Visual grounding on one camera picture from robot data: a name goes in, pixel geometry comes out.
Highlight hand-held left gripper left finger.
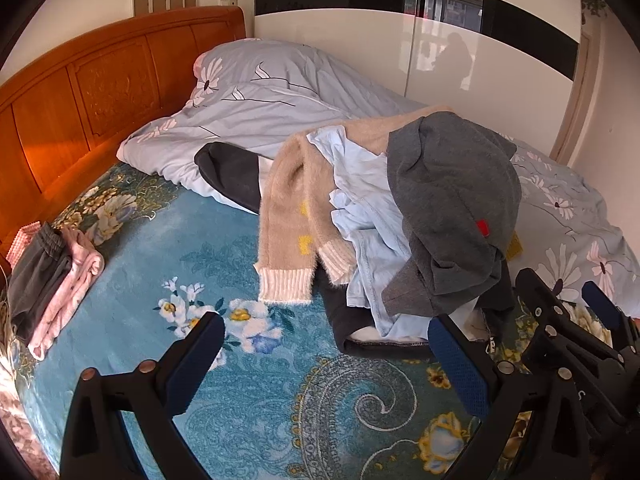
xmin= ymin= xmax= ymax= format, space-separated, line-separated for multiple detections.
xmin=59 ymin=311 xmax=227 ymax=480

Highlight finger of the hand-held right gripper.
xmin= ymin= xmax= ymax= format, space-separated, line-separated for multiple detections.
xmin=581 ymin=280 xmax=640 ymax=357
xmin=515 ymin=267 xmax=622 ymax=377

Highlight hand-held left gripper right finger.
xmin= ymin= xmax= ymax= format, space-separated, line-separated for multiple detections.
xmin=426 ymin=314 xmax=607 ymax=480

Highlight grey sweatshirt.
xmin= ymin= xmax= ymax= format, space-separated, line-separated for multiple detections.
xmin=381 ymin=110 xmax=522 ymax=319

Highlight black garment with white lining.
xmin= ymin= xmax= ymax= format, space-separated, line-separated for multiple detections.
xmin=320 ymin=259 xmax=516 ymax=361

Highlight teal floral blanket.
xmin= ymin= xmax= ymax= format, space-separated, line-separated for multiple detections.
xmin=0 ymin=160 xmax=621 ymax=480

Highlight folded pink garment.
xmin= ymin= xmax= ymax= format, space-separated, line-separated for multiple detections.
xmin=27 ymin=227 xmax=106 ymax=361

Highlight folded grey pants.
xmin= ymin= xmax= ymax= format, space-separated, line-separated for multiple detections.
xmin=7 ymin=222 xmax=74 ymax=342

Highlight light blue shirt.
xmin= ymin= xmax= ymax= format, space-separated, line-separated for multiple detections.
xmin=306 ymin=125 xmax=432 ymax=339

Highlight beige fuzzy sweater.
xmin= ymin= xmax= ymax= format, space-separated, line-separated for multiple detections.
xmin=254 ymin=107 xmax=451 ymax=306

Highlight dark grey cloth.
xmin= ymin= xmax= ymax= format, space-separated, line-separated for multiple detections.
xmin=194 ymin=142 xmax=274 ymax=214

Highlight pink textured cushion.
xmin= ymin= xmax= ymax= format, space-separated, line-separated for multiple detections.
xmin=5 ymin=225 xmax=39 ymax=264

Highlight light blue floral duvet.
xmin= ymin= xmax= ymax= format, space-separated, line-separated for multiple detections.
xmin=116 ymin=37 xmax=640 ymax=318

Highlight glossy white wardrobe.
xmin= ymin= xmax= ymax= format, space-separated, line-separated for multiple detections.
xmin=254 ymin=0 xmax=584 ymax=111

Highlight cream door frame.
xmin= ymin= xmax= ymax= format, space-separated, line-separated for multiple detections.
xmin=547 ymin=25 xmax=602 ymax=167

